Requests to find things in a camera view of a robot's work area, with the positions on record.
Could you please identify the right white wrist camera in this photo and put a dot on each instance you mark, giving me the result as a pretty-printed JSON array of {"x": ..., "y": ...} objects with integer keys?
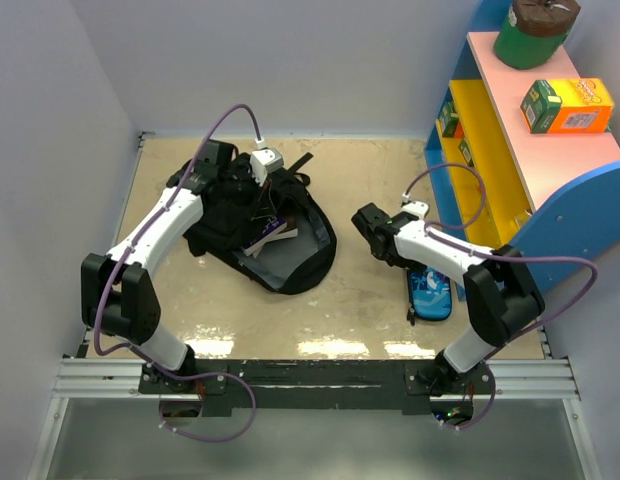
[{"x": 417, "y": 209}]

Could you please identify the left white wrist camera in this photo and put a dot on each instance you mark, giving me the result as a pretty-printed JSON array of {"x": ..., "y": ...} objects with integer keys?
[{"x": 264, "y": 162}]

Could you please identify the purple 52-storey treehouse book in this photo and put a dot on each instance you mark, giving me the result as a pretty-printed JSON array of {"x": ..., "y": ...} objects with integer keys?
[{"x": 277, "y": 228}]

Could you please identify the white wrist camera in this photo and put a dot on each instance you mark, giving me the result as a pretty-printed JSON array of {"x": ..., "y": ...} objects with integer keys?
[
  {"x": 264, "y": 162},
  {"x": 417, "y": 209}
]

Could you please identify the small green box lower shelf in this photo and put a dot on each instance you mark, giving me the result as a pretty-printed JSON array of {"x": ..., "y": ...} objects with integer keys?
[{"x": 466, "y": 153}]

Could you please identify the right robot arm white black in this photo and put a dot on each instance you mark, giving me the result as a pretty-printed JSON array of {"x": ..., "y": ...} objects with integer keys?
[{"x": 501, "y": 295}]

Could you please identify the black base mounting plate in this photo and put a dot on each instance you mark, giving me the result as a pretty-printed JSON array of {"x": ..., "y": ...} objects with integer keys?
[{"x": 412, "y": 387}]

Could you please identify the colourful wooden shelf unit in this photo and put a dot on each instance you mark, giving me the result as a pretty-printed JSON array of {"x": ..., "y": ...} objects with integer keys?
[{"x": 547, "y": 195}]

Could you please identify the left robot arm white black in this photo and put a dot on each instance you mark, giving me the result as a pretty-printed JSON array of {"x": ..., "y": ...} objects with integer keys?
[{"x": 118, "y": 298}]

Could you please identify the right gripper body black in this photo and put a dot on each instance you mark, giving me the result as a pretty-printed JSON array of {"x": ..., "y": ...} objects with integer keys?
[{"x": 401, "y": 261}]

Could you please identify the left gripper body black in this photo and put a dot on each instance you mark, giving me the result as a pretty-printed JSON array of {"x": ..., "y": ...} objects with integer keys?
[{"x": 241, "y": 191}]

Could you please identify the green brown cylinder container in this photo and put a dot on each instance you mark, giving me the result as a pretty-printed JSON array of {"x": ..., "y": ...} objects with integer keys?
[{"x": 533, "y": 31}]

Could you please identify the small green box upper shelf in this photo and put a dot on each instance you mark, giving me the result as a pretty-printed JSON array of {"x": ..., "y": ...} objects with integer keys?
[{"x": 449, "y": 121}]

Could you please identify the aluminium rail frame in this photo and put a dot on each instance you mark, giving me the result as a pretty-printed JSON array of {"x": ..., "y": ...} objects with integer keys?
[{"x": 99, "y": 426}]

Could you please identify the black student backpack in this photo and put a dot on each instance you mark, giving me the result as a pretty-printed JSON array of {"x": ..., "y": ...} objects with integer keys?
[{"x": 288, "y": 267}]

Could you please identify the small green box shelf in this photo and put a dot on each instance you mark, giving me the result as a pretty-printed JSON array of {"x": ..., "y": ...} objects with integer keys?
[
  {"x": 449, "y": 121},
  {"x": 466, "y": 153}
]

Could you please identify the orange green crayon box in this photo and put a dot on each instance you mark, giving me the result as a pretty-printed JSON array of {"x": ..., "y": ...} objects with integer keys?
[{"x": 567, "y": 106}]

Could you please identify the blue pencil case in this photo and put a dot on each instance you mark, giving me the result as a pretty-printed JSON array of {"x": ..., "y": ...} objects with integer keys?
[{"x": 429, "y": 296}]

